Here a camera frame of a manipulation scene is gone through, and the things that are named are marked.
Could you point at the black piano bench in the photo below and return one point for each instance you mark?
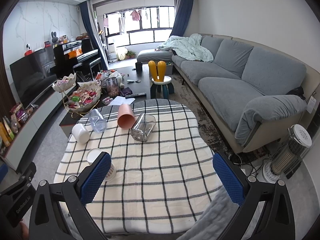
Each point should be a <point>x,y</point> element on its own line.
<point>87,66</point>

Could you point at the pink cup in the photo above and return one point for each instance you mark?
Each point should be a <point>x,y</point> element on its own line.
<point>126,117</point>

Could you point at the person's left hand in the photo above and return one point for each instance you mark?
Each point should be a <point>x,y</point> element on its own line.
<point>24,231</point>

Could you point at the white electric heater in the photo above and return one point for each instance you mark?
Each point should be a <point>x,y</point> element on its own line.
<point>287,152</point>

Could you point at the blue curtain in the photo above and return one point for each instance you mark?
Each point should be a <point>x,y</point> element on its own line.
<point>91,30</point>
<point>183,12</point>

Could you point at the grey sofa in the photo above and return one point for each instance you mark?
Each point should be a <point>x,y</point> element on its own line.
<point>225,85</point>

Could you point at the clear grey glass cup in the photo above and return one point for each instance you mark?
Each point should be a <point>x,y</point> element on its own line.
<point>143,128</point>

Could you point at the black mug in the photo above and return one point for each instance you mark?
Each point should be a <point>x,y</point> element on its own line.
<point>139,66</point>

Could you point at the grey rabbit figurine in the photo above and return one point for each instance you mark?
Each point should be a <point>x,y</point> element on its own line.
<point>54,38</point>

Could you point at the purple wallet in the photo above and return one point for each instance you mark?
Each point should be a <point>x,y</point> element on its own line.
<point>126,91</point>

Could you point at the grey remote control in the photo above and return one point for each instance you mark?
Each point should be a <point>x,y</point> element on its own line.
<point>135,95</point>

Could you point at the dark coffee table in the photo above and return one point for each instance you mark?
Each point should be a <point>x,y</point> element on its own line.
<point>141,80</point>

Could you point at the white hanging tag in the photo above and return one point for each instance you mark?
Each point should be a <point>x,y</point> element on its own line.
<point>310,105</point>

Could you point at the plush toy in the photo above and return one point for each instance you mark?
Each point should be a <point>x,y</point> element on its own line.
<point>117,78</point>

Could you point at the light blue quilt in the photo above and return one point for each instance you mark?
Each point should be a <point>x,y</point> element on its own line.
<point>187,48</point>

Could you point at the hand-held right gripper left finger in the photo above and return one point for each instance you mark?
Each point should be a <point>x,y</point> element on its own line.
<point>96,177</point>

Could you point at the flat screen television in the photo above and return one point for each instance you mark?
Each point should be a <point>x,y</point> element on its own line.
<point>30,72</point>

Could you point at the clear bluish plastic cup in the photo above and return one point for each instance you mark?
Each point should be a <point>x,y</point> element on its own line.
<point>97,121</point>

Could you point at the white paper sheet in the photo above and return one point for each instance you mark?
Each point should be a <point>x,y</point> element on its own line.
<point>120,100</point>

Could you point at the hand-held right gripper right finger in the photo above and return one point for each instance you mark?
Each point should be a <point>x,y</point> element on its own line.
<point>228,180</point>

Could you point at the pink hanging garment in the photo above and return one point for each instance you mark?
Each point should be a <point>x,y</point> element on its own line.
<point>135,15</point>

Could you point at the yellow rabbit-ear stool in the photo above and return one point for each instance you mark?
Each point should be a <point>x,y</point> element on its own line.
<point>160,81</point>

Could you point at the orange box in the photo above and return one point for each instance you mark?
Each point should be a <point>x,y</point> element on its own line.
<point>75,53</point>

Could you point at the white air purifier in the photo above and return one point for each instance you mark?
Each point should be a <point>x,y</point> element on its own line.
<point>112,52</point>

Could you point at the red snack packet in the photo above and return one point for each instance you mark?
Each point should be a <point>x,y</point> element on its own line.
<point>16,111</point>

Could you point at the yellow snack packet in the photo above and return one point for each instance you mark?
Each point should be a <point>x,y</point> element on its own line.
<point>5,133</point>

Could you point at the clear jar of nuts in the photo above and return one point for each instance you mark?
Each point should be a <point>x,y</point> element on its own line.
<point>111,87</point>

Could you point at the black bag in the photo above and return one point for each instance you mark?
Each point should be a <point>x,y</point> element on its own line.
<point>298,93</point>

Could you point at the tiered shell snack stand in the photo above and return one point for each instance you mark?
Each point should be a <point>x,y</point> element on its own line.
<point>83,97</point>

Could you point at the patterned floor rug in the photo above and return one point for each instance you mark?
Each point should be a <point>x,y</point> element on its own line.
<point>212,125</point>

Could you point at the black piano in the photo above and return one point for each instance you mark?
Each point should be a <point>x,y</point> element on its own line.
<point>67,63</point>

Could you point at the white television cabinet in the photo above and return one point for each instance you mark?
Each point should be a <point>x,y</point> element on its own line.
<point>37,120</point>

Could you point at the checked black and cream blanket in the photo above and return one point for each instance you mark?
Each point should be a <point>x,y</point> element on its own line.
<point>150,167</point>

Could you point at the white hanging garment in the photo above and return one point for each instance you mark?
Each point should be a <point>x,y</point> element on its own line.
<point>121,26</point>

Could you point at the patterned paper cup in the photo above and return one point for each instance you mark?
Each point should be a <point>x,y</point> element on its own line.
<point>93,155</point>

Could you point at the grey fleece blanket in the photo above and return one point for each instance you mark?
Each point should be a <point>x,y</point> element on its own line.
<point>212,217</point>

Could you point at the white cup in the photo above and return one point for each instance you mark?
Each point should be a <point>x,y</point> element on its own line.
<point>80,133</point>

